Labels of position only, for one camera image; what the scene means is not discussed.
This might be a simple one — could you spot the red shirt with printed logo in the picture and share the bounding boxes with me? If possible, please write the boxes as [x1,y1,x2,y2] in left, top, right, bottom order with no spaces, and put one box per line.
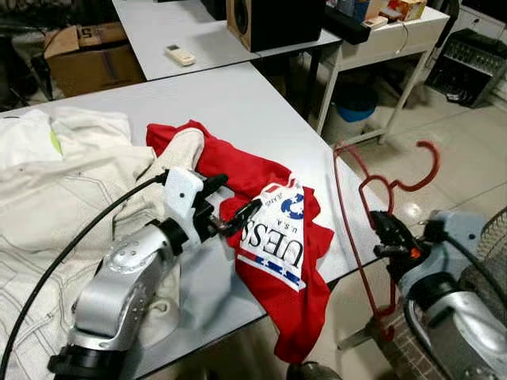
[147,120,335,363]

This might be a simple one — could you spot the red wire hanger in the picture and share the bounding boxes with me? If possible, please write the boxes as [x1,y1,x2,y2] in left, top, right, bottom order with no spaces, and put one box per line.
[333,140,441,341]

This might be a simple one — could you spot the grey rectangular table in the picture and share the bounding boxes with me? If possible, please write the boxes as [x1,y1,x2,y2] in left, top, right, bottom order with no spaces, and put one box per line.
[111,0,318,82]
[0,62,373,380]

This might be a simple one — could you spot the grey Milux floor fan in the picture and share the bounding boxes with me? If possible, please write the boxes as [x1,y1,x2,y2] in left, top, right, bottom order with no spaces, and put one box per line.
[474,206,507,333]

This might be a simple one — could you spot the white remote control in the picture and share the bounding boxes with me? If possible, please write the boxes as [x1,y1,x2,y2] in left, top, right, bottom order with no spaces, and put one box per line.
[165,44,196,67]

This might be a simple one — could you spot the cream jacket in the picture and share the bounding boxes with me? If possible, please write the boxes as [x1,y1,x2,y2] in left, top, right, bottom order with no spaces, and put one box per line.
[0,107,208,380]

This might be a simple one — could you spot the white bin with blue liner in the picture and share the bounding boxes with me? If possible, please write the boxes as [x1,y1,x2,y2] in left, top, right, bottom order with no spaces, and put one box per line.
[331,83,379,143]

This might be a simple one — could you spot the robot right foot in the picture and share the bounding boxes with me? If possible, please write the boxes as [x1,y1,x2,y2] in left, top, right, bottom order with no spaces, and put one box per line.
[287,362,341,380]

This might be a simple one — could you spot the brown cardboard box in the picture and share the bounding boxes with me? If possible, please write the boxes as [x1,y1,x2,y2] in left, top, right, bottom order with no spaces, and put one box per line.
[44,22,147,97]

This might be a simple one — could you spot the brown wooden speaker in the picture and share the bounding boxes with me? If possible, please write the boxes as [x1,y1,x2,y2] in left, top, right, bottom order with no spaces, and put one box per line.
[226,0,326,53]

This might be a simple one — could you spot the black audio mixer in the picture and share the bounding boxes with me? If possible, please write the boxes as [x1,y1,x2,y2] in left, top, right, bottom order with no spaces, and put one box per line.
[424,30,507,108]

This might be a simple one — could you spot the white shirt with green tag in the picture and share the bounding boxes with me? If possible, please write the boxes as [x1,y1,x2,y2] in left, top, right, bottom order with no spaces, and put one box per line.
[0,109,64,171]

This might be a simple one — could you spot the black long speaker bar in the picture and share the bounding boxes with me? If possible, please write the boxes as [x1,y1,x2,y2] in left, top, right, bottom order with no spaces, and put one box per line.
[321,4,372,45]

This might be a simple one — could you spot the white small desk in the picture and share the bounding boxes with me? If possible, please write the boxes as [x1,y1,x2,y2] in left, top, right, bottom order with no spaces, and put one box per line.
[315,0,451,147]

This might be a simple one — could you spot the orange snack box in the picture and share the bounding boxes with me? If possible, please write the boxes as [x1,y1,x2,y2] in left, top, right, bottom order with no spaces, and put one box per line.
[387,0,429,21]

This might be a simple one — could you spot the white cabinet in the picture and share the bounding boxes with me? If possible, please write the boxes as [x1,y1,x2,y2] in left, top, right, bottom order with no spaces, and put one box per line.
[456,8,507,40]

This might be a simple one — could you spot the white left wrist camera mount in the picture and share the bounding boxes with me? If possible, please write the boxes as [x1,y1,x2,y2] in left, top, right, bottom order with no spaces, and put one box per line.
[162,166,208,238]

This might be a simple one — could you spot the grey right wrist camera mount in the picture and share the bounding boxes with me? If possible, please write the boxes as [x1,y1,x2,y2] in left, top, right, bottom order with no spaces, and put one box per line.
[396,210,486,294]

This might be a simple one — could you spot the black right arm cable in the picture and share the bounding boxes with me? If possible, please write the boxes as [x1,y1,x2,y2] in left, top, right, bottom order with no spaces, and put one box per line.
[420,222,507,306]

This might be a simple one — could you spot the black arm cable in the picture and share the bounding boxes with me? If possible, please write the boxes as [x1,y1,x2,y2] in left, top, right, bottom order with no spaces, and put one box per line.
[420,222,507,306]
[0,173,169,373]

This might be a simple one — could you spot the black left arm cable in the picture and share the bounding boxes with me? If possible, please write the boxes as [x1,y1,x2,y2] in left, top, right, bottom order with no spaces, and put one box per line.
[0,173,169,373]

